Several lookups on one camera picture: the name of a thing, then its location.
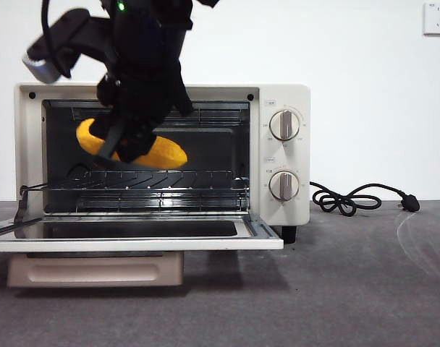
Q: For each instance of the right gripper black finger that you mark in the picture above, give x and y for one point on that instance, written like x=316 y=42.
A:
x=133 y=165

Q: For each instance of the oven door with glass window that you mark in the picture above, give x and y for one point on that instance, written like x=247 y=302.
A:
x=133 y=244

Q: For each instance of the black camera bracket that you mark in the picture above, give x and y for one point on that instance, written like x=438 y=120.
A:
x=71 y=36

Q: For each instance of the cream Toshiba toaster oven body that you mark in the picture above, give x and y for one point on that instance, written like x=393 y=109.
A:
x=299 y=159

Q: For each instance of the yellow corn cob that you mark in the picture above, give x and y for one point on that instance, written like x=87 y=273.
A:
x=169 y=157

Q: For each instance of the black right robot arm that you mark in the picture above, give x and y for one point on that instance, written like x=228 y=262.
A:
x=147 y=54

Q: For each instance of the cream oven control knob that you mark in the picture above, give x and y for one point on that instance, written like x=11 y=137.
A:
x=284 y=186
x=284 y=125

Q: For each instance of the white wall socket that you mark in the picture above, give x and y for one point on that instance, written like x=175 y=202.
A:
x=437 y=30

